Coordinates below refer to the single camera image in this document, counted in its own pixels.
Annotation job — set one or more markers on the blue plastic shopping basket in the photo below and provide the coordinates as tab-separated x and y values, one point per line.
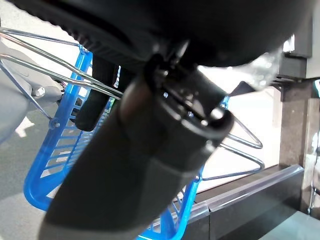
186	207

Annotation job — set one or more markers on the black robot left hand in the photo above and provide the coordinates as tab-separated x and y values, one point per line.
150	150

